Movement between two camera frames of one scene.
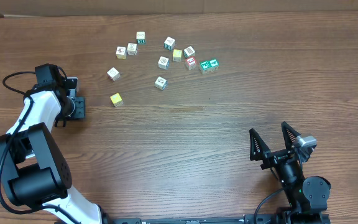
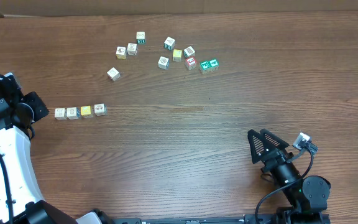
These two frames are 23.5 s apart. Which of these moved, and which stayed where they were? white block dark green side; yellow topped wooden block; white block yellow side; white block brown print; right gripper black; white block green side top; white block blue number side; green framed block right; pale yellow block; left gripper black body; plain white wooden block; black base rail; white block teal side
Moved: white block blue number side; right gripper black; yellow topped wooden block; left gripper black body
Stayed: white block green side top; plain white wooden block; white block teal side; white block yellow side; white block dark green side; white block brown print; black base rail; pale yellow block; green framed block right
